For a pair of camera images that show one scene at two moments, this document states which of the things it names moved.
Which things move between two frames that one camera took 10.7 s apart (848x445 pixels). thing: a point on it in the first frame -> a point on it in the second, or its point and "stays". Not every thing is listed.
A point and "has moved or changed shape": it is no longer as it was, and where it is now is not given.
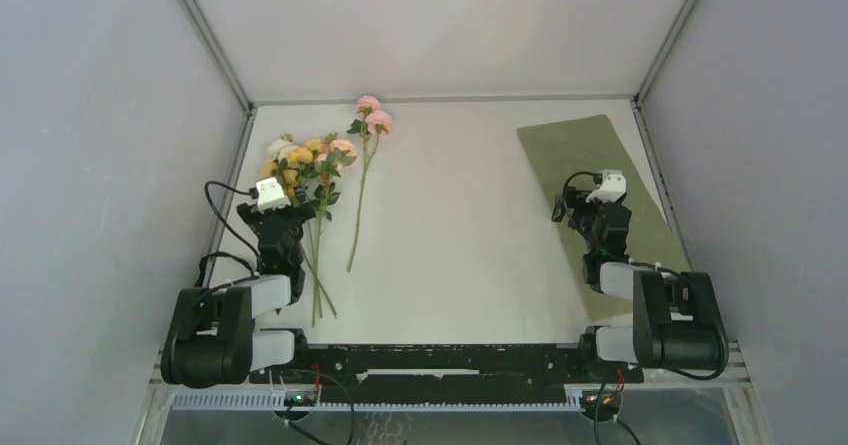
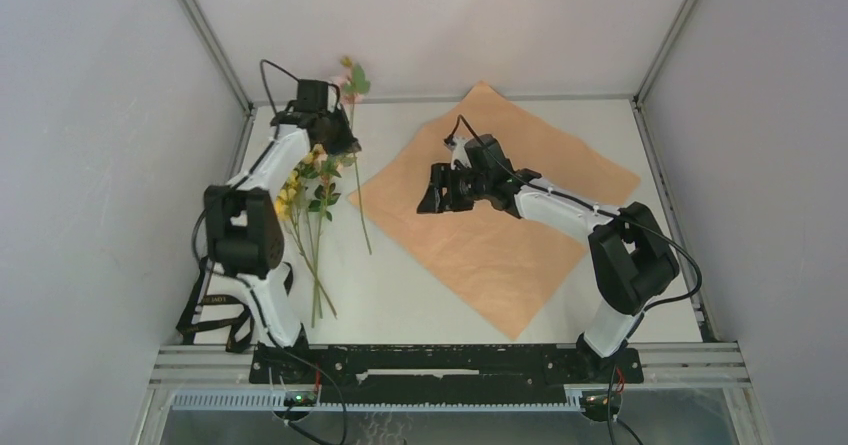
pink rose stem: [374, 120] -> [353, 83]
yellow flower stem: [288, 167] stays
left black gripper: [300, 214] -> [343, 147]
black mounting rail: [445, 373] stays
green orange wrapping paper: [560, 150] has moved or changed shape
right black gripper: [573, 198] -> [442, 176]
